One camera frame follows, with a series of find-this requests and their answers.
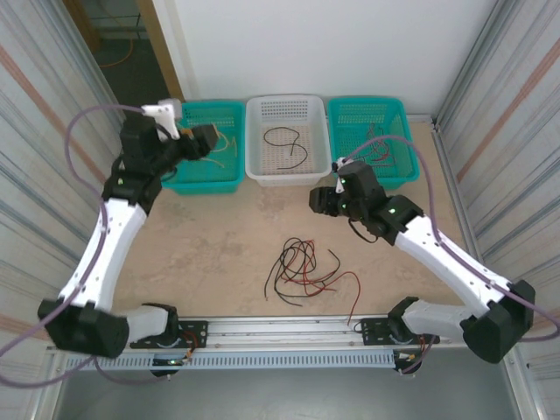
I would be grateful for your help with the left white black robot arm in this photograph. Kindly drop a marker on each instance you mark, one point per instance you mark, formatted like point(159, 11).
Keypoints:
point(109, 236)

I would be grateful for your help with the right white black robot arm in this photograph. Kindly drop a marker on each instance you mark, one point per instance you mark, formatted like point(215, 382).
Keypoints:
point(437, 249)

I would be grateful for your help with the teal plastic basket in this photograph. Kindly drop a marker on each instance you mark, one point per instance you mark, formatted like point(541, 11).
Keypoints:
point(359, 109)
point(205, 184)

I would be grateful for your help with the white plastic basket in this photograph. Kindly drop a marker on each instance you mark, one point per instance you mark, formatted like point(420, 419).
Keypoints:
point(284, 102)

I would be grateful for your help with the wooden cabinet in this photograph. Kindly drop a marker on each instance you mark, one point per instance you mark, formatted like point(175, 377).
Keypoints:
point(85, 22)

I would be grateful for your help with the grey metal lower shelf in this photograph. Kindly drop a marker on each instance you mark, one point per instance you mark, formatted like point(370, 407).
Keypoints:
point(284, 394)

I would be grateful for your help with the wooden door frame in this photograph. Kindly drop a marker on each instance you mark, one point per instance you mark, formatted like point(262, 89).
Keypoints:
point(159, 48)

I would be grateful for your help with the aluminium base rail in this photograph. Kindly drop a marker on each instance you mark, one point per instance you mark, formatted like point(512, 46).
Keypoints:
point(284, 330)

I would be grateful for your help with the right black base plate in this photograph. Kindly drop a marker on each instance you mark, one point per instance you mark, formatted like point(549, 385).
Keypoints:
point(372, 330)

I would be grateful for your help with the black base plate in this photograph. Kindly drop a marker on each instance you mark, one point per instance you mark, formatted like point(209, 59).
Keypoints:
point(197, 332)
point(372, 330)

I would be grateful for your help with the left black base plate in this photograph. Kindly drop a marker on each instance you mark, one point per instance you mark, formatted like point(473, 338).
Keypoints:
point(197, 332)

